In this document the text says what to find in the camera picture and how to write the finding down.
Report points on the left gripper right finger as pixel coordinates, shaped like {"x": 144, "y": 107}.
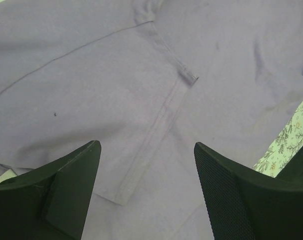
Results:
{"x": 244, "y": 204}

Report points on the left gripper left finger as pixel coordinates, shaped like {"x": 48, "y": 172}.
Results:
{"x": 52, "y": 201}

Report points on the purple t shirt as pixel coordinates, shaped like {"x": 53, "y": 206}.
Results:
{"x": 148, "y": 79}

